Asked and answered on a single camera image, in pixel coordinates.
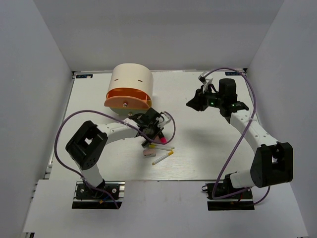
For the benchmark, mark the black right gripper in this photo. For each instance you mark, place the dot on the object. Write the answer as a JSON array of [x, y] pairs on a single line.
[[198, 102]]

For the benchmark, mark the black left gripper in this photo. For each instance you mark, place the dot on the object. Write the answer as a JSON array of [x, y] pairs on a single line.
[[158, 130]]

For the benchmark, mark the orange cap black highlighter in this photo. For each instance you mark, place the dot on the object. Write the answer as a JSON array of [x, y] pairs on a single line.
[[148, 139]]

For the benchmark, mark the orange top drawer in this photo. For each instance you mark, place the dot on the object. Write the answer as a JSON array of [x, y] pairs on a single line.
[[134, 98]]

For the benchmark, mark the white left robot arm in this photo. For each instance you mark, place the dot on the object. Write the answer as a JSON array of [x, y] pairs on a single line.
[[87, 144]]

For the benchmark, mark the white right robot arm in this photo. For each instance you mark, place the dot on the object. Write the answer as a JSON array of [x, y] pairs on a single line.
[[273, 160]]

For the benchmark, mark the white marker yellow cap upper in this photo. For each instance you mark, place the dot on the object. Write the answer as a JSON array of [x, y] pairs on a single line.
[[163, 147]]

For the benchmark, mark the white marker yellow cap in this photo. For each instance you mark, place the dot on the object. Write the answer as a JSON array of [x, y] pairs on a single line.
[[163, 147], [162, 158]]

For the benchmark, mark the pink cap black highlighter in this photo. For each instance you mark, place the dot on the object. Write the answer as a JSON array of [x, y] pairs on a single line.
[[160, 138]]

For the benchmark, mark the pink correction tape dispenser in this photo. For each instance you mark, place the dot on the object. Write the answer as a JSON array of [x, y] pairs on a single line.
[[150, 152]]

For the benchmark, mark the white marker yellow cap lower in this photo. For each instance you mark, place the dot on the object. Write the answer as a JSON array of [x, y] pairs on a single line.
[[162, 158]]

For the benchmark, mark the cream cylindrical drawer organizer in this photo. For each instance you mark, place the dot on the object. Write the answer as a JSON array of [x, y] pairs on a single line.
[[131, 76]]

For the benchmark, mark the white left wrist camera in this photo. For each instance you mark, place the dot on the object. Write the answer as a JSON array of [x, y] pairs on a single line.
[[163, 119]]

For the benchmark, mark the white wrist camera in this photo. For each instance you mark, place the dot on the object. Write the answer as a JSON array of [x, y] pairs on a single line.
[[206, 82], [163, 119]]

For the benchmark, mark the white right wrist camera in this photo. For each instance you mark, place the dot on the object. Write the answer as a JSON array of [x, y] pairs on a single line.
[[206, 82]]

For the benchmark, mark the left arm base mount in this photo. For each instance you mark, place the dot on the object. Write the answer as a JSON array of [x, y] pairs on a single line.
[[87, 198]]

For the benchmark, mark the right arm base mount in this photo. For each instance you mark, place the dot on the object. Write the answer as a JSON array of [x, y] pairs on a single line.
[[241, 201]]

